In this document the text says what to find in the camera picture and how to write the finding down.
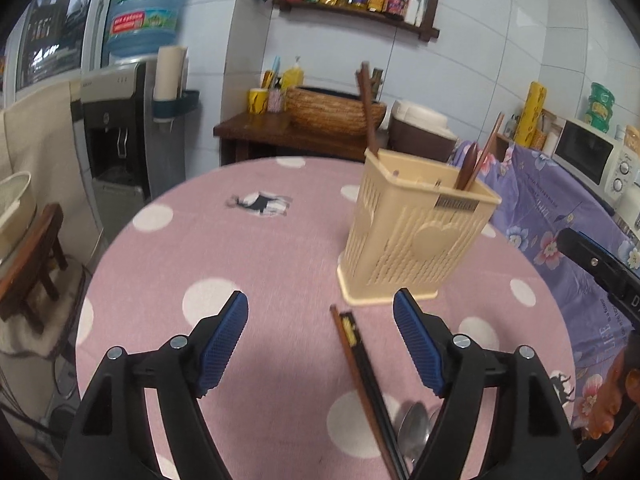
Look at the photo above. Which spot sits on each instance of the cream pot with lid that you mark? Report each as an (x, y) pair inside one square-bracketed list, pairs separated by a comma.
[(18, 209)]

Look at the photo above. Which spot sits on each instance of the water dispenser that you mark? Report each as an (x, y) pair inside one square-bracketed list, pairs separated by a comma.
[(132, 158)]

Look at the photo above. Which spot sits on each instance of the pink polka dot tablecloth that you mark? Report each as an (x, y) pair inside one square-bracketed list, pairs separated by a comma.
[(274, 229)]

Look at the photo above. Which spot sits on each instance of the wooden stool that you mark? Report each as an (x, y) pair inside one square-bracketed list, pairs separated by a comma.
[(31, 266)]

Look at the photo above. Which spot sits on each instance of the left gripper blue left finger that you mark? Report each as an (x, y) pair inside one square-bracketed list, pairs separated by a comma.
[(225, 331)]

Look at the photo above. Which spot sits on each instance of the yellow roll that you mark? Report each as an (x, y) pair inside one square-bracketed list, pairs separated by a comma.
[(531, 112)]

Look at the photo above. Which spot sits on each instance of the white brown rice cooker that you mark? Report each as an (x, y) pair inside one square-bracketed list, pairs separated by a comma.
[(420, 131)]

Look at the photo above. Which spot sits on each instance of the woven basin sink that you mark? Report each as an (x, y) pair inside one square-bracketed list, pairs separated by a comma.
[(326, 111)]

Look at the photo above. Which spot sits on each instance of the yellow soap bottle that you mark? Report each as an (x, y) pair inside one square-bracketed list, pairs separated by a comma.
[(293, 76)]

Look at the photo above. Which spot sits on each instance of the dark wooden counter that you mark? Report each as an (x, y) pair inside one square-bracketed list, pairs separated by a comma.
[(246, 136)]

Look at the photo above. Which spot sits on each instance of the green stacked cups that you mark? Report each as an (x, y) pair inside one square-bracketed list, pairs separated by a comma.
[(600, 107)]

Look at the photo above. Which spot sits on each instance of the blue water jug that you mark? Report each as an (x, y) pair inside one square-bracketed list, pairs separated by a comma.
[(140, 27)]

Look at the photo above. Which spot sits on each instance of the bamboo faucet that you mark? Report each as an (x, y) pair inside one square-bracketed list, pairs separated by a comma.
[(376, 81)]

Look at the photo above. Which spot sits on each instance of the wooden handled steel spoon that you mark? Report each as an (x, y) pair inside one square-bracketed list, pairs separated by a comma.
[(467, 168)]

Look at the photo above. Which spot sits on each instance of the yellow mug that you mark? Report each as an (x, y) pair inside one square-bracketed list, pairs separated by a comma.
[(257, 100)]

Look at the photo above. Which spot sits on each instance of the black chopstick yellow band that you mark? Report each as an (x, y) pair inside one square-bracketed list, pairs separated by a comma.
[(362, 374)]

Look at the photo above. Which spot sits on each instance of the cream perforated utensil holder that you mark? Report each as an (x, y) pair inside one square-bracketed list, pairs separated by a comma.
[(411, 228)]

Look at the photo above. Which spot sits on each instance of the right hand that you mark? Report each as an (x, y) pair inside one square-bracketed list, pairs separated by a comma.
[(618, 384)]

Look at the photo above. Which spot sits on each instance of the white microwave oven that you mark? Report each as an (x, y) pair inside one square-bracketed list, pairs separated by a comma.
[(607, 167)]

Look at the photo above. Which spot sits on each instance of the window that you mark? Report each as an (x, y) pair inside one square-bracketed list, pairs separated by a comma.
[(53, 39)]

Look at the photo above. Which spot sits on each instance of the brown wooden chopstick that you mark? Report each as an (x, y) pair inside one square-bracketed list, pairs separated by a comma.
[(364, 84), (489, 146), (367, 406)]

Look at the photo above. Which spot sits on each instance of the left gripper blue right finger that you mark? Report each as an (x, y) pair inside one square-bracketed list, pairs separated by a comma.
[(425, 338)]

